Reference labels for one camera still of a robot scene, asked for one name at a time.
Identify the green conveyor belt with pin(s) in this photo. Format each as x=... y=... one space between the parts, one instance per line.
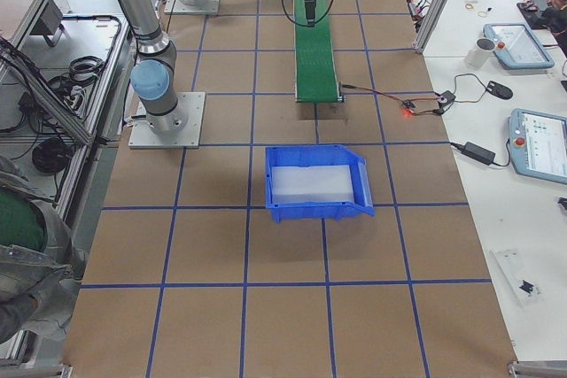
x=315 y=77

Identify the small black controller box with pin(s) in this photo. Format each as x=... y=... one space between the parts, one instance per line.
x=445 y=99

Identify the blue plastic bin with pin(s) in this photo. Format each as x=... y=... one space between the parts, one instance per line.
x=316 y=182

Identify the white paper cup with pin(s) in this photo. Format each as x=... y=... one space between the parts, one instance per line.
x=481 y=51

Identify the far teach pendant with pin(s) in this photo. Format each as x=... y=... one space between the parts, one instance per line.
x=517 y=47

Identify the teach pendant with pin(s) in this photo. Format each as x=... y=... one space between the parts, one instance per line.
x=517 y=47
x=538 y=145

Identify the black computer mouse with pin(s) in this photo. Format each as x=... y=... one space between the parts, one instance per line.
x=499 y=90

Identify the black power adapter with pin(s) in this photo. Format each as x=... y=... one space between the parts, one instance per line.
x=480 y=154

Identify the near teach pendant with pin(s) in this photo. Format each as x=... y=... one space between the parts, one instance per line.
x=538 y=145

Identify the clear plastic bag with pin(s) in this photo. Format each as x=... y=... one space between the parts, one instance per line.
x=511 y=265

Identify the person in grey jacket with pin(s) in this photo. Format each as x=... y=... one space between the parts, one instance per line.
x=37 y=256

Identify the aluminium frame post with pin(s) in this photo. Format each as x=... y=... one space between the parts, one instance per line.
x=436 y=2

